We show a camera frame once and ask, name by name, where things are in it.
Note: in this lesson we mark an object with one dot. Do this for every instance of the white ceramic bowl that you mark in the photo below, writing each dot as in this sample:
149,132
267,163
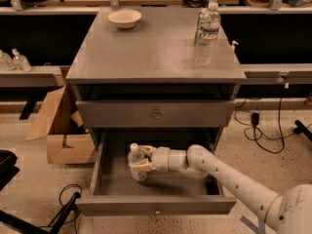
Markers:
125,18

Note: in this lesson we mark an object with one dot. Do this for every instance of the clear sanitizer pump bottle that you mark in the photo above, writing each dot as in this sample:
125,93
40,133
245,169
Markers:
21,61

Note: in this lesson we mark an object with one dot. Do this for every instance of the small white pump bottle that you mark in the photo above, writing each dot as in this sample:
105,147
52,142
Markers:
234,45

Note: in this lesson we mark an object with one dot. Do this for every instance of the closed grey upper drawer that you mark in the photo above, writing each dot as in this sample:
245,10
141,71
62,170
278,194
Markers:
154,114

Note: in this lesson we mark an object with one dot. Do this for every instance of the brown cardboard box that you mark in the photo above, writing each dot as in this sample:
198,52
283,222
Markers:
59,121

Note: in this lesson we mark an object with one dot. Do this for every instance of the clear green label water bottle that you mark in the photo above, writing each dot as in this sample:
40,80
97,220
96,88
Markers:
208,25

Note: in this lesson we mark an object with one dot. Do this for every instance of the black chair edge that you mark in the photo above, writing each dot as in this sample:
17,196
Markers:
8,168

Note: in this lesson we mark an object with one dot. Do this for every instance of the grey wooden drawer cabinet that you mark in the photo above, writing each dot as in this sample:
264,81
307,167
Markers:
154,61

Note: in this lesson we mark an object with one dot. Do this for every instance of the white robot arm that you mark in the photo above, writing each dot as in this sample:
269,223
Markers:
289,213

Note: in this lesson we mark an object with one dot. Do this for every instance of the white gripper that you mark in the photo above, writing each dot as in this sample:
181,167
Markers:
160,159

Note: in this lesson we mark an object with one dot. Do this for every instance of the open grey middle drawer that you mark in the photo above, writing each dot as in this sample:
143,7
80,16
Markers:
115,192

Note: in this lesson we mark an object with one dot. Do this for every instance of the blue label plastic bottle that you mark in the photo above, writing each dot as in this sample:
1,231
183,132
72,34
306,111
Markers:
135,156

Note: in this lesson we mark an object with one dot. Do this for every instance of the black stand leg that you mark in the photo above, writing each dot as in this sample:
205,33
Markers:
59,220

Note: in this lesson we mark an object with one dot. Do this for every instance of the black caster leg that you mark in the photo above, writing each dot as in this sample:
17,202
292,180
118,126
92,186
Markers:
301,129

